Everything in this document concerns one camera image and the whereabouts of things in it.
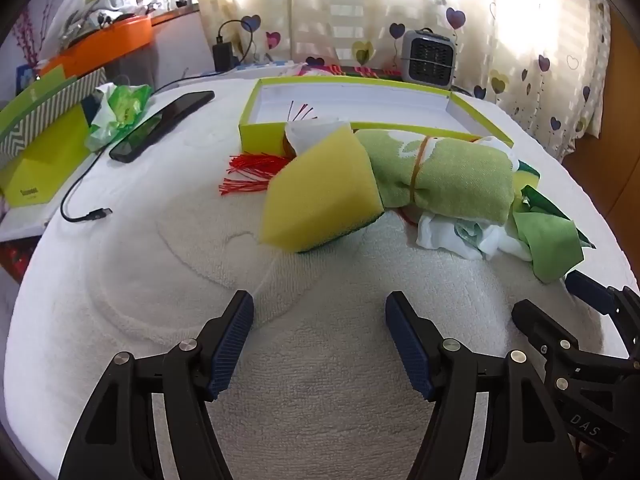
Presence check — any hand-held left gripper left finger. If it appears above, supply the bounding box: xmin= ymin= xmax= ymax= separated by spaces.
xmin=60 ymin=290 xmax=256 ymax=480

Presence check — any pile of white clutter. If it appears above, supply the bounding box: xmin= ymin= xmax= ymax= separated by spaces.
xmin=47 ymin=0 xmax=164 ymax=52

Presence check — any colourful plaid blanket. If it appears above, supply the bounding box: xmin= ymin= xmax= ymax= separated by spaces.
xmin=299 ymin=57 xmax=407 ymax=82

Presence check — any black charger adapter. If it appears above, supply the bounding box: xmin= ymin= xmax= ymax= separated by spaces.
xmin=212 ymin=42 xmax=235 ymax=72

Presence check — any heart print curtain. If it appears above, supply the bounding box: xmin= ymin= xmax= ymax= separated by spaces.
xmin=192 ymin=0 xmax=614 ymax=162

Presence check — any red tassel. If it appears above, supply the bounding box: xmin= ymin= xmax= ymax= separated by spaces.
xmin=218 ymin=101 xmax=317 ymax=197

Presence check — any black smartphone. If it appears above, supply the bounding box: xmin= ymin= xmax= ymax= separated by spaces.
xmin=109 ymin=90 xmax=216 ymax=164

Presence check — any orange shelf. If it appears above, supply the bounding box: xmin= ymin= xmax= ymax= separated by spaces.
xmin=37 ymin=7 xmax=202 ymax=79

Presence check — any dark green satin cloth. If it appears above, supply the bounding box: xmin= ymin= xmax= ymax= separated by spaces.
xmin=520 ymin=186 xmax=597 ymax=250

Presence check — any white sock bundle teal print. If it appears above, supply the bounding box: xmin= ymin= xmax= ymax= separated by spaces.
xmin=416 ymin=206 xmax=534 ymax=262

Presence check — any shallow lime green box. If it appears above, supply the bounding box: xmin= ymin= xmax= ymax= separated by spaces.
xmin=238 ymin=78 xmax=514 ymax=153

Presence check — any small grey heater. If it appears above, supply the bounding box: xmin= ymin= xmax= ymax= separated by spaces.
xmin=401 ymin=28 xmax=455 ymax=85

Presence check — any green towel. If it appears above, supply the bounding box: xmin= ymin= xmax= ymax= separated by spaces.
xmin=356 ymin=129 xmax=517 ymax=212

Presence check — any white fabric pouch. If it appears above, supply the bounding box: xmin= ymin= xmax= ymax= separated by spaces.
xmin=284 ymin=116 xmax=352 ymax=155

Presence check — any green chevron pattern box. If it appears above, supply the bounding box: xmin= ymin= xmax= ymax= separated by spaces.
xmin=0 ymin=65 xmax=109 ymax=209

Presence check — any green wet wipes packet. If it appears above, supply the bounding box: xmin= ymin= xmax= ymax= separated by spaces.
xmin=83 ymin=83 xmax=153 ymax=154

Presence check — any large yellow sponge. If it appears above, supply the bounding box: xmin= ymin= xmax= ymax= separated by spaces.
xmin=260 ymin=127 xmax=386 ymax=254

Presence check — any wooden wardrobe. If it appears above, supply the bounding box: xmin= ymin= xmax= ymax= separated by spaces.
xmin=560 ymin=0 xmax=640 ymax=222

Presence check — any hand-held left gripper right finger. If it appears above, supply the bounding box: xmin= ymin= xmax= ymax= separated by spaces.
xmin=385 ymin=291 xmax=586 ymax=480

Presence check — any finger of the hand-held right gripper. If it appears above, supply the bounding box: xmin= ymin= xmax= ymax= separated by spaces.
xmin=512 ymin=300 xmax=581 ymax=361
xmin=565 ymin=270 xmax=640 ymax=356

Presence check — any light green cloth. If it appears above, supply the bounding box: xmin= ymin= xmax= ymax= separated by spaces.
xmin=509 ymin=185 xmax=586 ymax=284

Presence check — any black charging cable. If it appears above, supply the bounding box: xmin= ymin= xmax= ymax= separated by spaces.
xmin=60 ymin=75 xmax=261 ymax=224

